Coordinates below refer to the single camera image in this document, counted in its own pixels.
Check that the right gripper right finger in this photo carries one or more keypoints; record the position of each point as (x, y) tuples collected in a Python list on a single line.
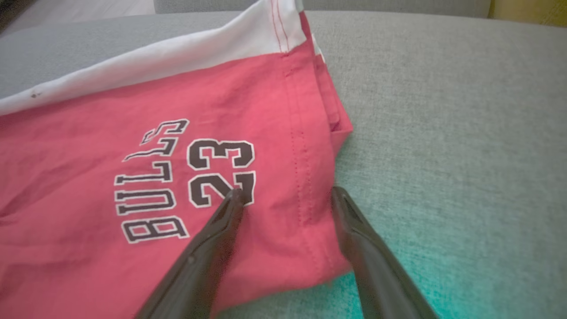
[(381, 274)]

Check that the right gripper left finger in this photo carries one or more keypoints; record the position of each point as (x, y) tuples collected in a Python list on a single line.
[(199, 266)]

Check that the red white basketball jersey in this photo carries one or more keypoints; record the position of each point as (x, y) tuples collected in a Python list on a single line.
[(88, 133)]

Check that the grey sofa seat cushion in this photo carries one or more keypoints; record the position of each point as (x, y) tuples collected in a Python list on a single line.
[(443, 133)]

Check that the yellow sofa cushion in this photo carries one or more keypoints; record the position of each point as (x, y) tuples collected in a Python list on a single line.
[(531, 11)]

